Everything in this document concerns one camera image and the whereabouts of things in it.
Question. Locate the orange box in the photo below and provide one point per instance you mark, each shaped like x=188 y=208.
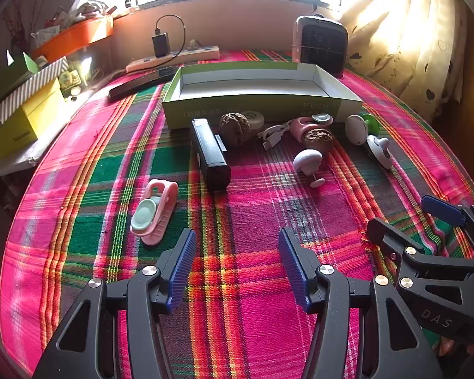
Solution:
x=75 y=37

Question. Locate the pink clip with green pad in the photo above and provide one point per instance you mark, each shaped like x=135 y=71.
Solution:
x=302 y=126
x=162 y=213

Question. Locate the white round cap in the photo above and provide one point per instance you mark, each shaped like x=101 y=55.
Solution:
x=256 y=117

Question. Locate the black smartphone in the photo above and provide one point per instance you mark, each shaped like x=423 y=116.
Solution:
x=142 y=82

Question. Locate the black rectangular device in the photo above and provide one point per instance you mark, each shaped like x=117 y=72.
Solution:
x=211 y=158

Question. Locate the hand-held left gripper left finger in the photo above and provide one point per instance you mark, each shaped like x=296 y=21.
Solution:
x=183 y=268

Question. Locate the person's right hand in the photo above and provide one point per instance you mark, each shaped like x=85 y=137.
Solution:
x=446 y=348

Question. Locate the yellow box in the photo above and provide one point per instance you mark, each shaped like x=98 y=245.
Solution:
x=23 y=122

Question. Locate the cream heart-print curtain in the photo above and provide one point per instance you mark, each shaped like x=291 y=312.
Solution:
x=410 y=39

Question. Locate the green and white cardboard box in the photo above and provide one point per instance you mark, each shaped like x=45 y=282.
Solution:
x=260 y=104

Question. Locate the black and white round disc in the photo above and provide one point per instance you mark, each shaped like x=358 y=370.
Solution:
x=379 y=152

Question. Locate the beige power strip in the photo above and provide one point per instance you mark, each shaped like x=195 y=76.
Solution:
x=197 y=53

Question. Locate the brown walnut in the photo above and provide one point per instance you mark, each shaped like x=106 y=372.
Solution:
x=318 y=140
x=235 y=130

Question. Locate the small pink grilled heater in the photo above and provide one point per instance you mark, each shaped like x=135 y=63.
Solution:
x=324 y=43

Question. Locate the white mushroom-shaped knob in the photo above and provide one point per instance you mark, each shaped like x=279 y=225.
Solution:
x=307 y=160

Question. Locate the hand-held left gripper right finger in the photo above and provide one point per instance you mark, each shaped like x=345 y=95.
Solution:
x=294 y=268

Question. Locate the small grey plug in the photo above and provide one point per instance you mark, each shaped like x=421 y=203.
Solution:
x=193 y=44

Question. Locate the black window latch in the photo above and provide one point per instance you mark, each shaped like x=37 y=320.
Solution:
x=315 y=6

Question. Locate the white and green spool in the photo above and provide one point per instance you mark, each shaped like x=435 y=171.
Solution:
x=355 y=128

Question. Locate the pink and green plaid tablecloth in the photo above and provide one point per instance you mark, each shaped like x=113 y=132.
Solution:
x=241 y=213

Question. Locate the black charger adapter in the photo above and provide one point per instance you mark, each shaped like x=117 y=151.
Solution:
x=160 y=45

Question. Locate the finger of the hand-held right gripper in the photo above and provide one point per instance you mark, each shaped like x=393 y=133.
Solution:
x=383 y=235
x=438 y=209

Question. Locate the striped box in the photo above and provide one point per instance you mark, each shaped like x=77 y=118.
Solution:
x=35 y=83

